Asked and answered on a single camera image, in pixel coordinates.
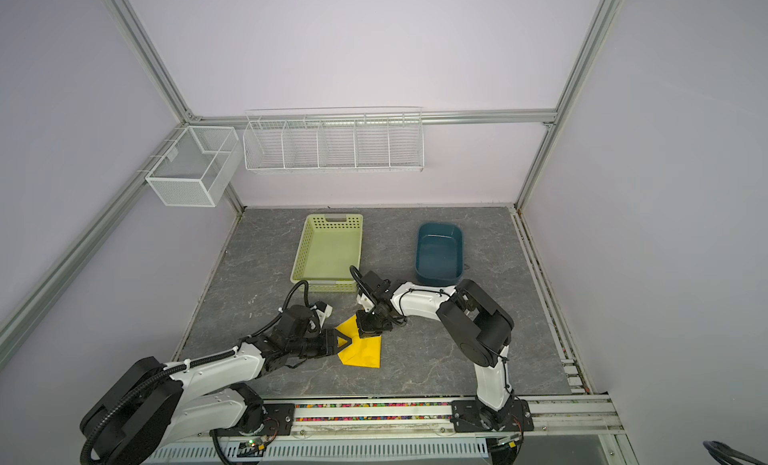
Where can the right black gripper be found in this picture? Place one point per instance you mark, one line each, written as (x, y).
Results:
(365, 329)

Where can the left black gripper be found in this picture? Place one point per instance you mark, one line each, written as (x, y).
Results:
(329, 343)

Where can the yellow paper napkin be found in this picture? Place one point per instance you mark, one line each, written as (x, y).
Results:
(361, 352)

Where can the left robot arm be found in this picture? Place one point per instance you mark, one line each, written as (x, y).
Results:
(154, 404)

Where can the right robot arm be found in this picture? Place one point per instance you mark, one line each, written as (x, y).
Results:
(479, 326)

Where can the green plastic basket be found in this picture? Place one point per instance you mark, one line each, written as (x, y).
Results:
(328, 246)

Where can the teal plastic tray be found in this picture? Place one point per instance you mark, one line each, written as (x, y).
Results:
(439, 255)

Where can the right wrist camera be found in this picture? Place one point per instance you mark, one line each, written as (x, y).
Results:
(363, 301)

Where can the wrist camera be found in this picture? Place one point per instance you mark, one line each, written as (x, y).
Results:
(323, 311)
(363, 301)

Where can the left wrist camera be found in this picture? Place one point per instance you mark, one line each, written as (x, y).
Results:
(323, 311)

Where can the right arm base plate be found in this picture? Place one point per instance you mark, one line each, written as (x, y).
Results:
(474, 416)

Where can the white vented cable duct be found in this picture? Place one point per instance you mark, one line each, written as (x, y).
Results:
(340, 451)

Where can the white wire wall rack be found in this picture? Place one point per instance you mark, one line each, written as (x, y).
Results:
(334, 139)

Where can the white mesh wall box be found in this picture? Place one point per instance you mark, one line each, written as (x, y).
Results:
(197, 167)

